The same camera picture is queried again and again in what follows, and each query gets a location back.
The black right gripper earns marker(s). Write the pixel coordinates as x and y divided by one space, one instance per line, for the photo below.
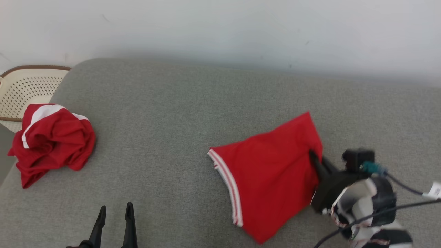
334 189

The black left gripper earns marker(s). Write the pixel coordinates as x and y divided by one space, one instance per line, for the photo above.
82 245

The red garment striped white trim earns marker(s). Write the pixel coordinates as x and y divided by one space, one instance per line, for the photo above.
268 172

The red garment wide white band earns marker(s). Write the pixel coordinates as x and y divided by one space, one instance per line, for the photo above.
55 144

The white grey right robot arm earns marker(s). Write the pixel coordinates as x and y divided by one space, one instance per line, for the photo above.
361 206

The grey fabric sofa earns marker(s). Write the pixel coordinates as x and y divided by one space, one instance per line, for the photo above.
155 120

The cream perforated laundry basket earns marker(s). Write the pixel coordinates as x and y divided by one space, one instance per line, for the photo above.
27 89

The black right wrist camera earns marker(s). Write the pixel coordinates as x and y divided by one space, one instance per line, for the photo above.
356 158

